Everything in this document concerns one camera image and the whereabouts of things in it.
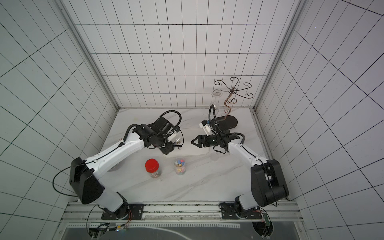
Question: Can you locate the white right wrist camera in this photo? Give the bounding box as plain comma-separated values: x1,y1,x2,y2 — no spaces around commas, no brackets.
199,120,214,136

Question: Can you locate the open colourful candy jar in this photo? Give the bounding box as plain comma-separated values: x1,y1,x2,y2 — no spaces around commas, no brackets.
174,158,186,175

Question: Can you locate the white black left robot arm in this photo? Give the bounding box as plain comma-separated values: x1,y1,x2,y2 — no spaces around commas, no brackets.
68,111,183,220

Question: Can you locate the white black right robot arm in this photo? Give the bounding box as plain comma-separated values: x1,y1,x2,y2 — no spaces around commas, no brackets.
191,105,289,218

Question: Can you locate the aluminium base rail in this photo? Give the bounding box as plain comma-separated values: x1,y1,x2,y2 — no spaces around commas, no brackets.
62,201,304,227

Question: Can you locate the red lid candy jar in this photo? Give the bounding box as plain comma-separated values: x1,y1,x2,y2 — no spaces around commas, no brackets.
145,159,161,178

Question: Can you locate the clear hanging wine glass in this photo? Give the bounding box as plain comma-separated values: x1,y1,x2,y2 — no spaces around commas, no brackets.
211,89,222,114

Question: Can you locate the copper glass rack dark base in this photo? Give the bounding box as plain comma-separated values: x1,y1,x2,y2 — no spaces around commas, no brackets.
212,77,254,129

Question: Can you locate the white cutting board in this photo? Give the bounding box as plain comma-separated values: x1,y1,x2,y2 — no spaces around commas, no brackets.
164,128,210,158

